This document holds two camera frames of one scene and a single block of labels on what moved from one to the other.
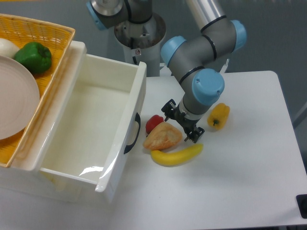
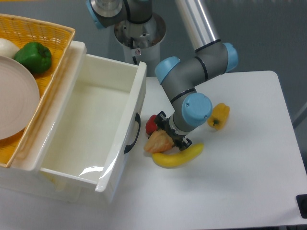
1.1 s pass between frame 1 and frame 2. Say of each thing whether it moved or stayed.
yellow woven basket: stayed
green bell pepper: stayed
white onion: stayed
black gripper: moved
